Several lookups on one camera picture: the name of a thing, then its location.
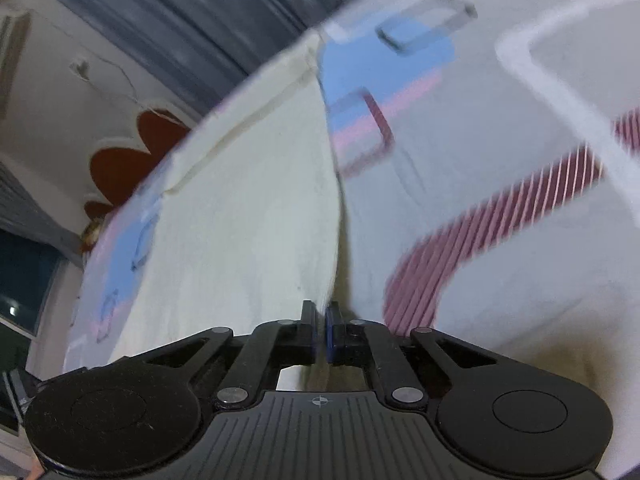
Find cream knitted garment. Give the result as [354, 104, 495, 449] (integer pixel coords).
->
[113, 30, 341, 358]

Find red flower wall decoration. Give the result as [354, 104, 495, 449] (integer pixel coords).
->
[84, 108, 191, 220]

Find dark window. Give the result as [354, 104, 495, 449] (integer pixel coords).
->
[0, 231, 62, 335]

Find patterned pastel bed sheet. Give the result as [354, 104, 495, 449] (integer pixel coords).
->
[64, 0, 639, 478]

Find white air conditioner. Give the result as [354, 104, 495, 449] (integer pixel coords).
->
[0, 6, 30, 118]

